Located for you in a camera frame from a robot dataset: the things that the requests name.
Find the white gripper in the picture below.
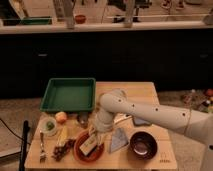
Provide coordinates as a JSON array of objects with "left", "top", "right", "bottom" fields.
[{"left": 89, "top": 119, "right": 108, "bottom": 140}]

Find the white board eraser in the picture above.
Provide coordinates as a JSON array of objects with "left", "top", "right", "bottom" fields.
[{"left": 79, "top": 135, "right": 98, "bottom": 156}]

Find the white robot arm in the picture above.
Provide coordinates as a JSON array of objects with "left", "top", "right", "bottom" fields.
[{"left": 93, "top": 89, "right": 213, "bottom": 171}]

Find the red bowl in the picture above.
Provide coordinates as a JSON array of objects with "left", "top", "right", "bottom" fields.
[{"left": 73, "top": 130, "right": 106, "bottom": 164}]

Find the dark purple bowl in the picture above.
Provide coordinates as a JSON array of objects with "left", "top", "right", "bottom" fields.
[{"left": 130, "top": 131, "right": 158, "bottom": 160}]

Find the orange background bowl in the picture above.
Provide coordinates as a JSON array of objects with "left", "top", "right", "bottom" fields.
[{"left": 75, "top": 15, "right": 86, "bottom": 24}]

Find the small grey object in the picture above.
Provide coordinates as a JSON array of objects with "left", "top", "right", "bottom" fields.
[{"left": 77, "top": 113, "right": 89, "bottom": 129}]

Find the grey triangular cloth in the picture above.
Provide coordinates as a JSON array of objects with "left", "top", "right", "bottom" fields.
[{"left": 109, "top": 128, "right": 129, "bottom": 153}]

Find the yellow banana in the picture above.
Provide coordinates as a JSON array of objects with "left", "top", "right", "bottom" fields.
[{"left": 57, "top": 126, "right": 68, "bottom": 147}]

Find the orange fruit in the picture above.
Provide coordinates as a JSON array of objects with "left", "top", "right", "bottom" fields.
[{"left": 55, "top": 111, "right": 67, "bottom": 124}]

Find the blue grey sponge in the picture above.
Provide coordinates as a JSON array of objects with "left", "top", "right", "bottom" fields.
[{"left": 133, "top": 117, "right": 151, "bottom": 126}]

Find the dark grape bunch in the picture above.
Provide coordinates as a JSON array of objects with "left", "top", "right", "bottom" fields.
[{"left": 52, "top": 139, "right": 75, "bottom": 161}]

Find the clear cup with green item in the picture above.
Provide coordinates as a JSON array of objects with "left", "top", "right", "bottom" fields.
[{"left": 39, "top": 117, "right": 57, "bottom": 136}]

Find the green plastic tray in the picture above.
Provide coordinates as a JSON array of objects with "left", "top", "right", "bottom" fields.
[{"left": 40, "top": 78, "right": 96, "bottom": 113}]

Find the silver fork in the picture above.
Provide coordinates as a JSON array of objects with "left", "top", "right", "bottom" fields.
[{"left": 40, "top": 131, "right": 46, "bottom": 163}]

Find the green background tray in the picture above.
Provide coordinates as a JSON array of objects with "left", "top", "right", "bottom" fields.
[{"left": 19, "top": 17, "right": 52, "bottom": 25}]

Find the black stand post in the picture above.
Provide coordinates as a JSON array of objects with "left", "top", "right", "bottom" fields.
[{"left": 19, "top": 120, "right": 30, "bottom": 171}]

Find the black cable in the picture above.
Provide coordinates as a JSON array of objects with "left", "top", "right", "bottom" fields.
[{"left": 0, "top": 118, "right": 31, "bottom": 146}]

